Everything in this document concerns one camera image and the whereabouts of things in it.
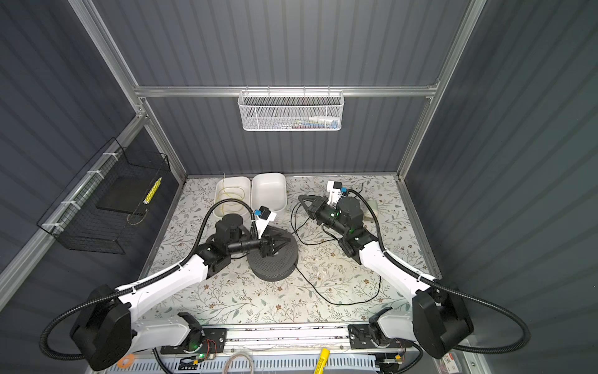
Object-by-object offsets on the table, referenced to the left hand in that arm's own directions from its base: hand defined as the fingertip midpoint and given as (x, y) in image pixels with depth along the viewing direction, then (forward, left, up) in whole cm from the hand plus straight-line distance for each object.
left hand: (287, 236), depth 75 cm
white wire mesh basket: (+77, -3, +2) cm, 77 cm away
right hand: (+7, -4, +10) cm, 13 cm away
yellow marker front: (-32, -9, -18) cm, 38 cm away
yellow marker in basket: (+16, +45, +7) cm, 49 cm away
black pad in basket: (+16, +56, +6) cm, 59 cm away
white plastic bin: (+36, +9, -17) cm, 41 cm away
